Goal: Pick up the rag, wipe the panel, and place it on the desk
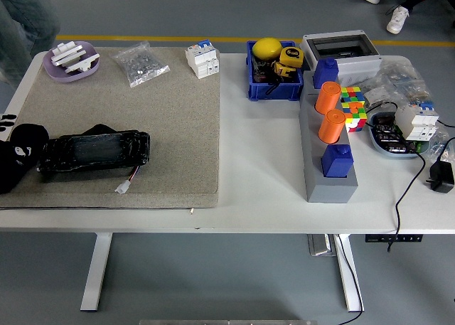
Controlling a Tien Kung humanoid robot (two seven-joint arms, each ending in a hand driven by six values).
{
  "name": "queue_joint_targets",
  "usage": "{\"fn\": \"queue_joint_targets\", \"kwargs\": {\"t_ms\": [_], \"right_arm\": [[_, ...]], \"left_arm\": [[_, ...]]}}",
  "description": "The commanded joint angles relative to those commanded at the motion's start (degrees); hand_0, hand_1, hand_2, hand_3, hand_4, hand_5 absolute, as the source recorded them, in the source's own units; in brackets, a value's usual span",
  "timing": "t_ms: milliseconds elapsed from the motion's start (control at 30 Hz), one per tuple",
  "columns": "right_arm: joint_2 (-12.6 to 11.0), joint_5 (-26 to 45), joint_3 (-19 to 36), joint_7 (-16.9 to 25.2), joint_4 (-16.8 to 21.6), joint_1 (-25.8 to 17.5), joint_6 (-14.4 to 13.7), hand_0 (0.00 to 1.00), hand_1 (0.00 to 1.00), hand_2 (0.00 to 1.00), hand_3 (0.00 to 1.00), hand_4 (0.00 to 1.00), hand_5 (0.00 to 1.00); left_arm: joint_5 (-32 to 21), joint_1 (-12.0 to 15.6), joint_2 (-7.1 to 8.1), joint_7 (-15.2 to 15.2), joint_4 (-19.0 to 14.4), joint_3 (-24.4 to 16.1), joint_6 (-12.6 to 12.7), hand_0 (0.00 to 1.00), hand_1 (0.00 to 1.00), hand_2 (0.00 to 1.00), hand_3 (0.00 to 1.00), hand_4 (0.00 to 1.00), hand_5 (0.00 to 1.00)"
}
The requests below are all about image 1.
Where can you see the grey-brown mat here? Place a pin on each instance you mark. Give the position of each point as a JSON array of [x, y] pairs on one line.
[[160, 126]]

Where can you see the white table leg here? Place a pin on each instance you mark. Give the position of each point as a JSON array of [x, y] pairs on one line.
[[96, 275], [346, 286]]

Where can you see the black rag white print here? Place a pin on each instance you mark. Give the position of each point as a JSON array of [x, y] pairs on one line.
[[14, 168]]

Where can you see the clear bag of screws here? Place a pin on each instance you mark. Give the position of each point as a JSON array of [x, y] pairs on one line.
[[140, 63]]

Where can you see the grey metal box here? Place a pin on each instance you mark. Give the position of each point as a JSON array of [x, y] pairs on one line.
[[320, 246]]

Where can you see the black table control panel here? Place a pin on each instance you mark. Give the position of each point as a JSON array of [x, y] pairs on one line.
[[377, 238]]

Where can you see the white circuit breaker blue toggles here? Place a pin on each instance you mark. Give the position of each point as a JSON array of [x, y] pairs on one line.
[[416, 122], [202, 62]]

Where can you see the pale blue bowl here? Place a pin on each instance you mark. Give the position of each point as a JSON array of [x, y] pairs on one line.
[[387, 153]]

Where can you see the blue block peg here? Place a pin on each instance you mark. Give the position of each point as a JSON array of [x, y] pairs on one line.
[[336, 163], [325, 74]]

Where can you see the grey peg base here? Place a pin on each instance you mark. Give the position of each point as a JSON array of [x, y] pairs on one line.
[[330, 190]]

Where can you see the grey enclosure box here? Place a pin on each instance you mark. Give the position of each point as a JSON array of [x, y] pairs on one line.
[[359, 67]]

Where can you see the yellow round dome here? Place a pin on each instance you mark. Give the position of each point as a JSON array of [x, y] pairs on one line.
[[266, 49]]

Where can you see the multicoloured puzzle cube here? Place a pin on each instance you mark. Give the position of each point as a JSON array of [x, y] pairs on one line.
[[355, 118]]

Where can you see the white plastic bracket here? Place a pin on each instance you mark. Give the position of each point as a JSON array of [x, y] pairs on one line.
[[69, 55], [64, 48], [81, 62]]

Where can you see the clear bag of parts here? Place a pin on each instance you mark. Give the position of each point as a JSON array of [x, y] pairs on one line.
[[394, 79], [440, 140]]

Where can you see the black display panel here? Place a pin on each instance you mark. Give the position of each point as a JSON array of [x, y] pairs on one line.
[[92, 150]]

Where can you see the orange cylinder peg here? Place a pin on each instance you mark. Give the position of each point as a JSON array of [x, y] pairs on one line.
[[327, 97], [330, 127]]

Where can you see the dark module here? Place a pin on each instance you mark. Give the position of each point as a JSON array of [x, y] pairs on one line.
[[261, 77]]

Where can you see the dark electronic components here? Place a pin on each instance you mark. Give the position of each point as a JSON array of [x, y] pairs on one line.
[[385, 129]]

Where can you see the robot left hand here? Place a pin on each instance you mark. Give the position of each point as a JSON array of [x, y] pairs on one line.
[[7, 117]]

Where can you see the blue plastic bin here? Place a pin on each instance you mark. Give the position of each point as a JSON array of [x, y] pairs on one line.
[[273, 92]]

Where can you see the purple oval tray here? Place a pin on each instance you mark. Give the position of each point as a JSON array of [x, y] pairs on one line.
[[57, 74]]

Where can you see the black power adapter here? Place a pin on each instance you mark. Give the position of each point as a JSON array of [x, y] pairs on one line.
[[442, 177]]

